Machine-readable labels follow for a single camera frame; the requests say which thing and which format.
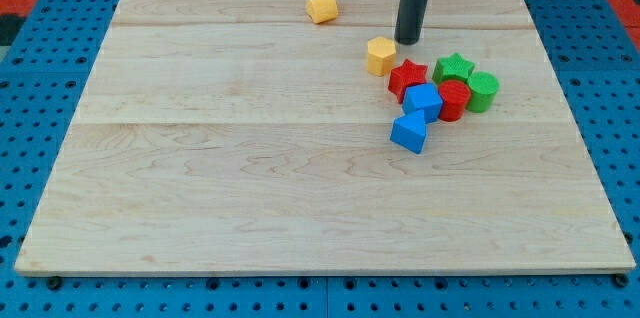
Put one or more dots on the blue cube block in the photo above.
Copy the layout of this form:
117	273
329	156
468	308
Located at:
423	97

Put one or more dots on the yellow hexagon block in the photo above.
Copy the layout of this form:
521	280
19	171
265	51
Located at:
381	55

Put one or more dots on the green star block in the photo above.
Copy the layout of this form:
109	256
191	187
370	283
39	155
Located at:
454	67

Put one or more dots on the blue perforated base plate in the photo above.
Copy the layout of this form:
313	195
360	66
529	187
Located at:
42	73

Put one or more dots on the light wooden board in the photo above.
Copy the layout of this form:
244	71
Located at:
237	138

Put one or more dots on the green cylinder block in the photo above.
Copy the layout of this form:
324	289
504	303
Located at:
483	86

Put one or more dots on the red star block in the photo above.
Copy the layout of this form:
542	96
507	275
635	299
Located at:
404	76

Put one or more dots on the blue triangle block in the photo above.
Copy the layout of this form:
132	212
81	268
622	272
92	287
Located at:
410	131

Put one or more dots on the red cylinder block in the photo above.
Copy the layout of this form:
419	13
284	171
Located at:
455	96

